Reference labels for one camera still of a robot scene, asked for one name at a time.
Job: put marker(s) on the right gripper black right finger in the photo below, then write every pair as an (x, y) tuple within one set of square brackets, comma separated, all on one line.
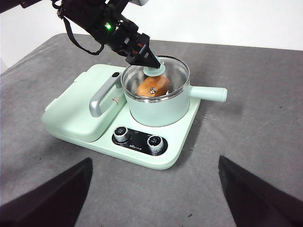
[(260, 201)]

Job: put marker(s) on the brown potato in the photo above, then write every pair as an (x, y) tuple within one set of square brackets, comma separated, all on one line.
[(146, 86)]

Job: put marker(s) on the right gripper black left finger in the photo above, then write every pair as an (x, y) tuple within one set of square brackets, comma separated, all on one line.
[(47, 201)]

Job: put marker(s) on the green breakfast machine base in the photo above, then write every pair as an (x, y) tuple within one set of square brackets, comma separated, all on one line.
[(151, 142)]

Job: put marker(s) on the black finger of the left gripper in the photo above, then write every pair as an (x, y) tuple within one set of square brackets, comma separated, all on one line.
[(154, 58), (144, 61)]

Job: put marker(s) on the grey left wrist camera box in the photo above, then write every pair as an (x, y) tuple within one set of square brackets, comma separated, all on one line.
[(142, 2)]

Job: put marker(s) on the silver control knob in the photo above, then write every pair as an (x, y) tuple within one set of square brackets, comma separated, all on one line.
[(122, 134), (155, 143)]

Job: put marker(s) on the green grill cover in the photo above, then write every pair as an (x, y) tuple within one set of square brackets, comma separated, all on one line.
[(78, 113)]

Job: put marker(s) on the black control panel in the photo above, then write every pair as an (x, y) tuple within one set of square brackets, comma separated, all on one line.
[(139, 144)]

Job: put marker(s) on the glass lid with green knob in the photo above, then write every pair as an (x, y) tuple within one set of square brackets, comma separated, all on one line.
[(154, 71)]

